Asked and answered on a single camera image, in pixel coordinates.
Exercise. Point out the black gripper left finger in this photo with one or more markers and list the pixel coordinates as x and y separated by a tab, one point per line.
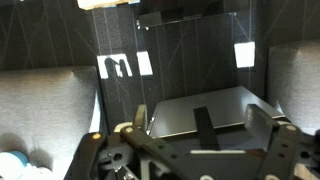
140	116

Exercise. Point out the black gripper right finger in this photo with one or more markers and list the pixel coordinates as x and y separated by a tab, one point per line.
261	125

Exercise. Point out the white blue patterned paper bowl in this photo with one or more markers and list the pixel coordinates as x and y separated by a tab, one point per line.
10	166

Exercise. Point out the black flat panel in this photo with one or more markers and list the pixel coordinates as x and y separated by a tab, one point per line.
176	113

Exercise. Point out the black tape strip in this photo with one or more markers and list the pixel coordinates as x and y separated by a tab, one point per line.
204	128

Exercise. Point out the grey fabric sofa cushion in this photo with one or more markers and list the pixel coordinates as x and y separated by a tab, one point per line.
46	106
295	76

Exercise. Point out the black box with metal edge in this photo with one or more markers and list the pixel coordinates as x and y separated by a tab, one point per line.
173	15

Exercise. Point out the light wooden board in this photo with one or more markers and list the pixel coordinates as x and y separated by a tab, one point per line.
96	3

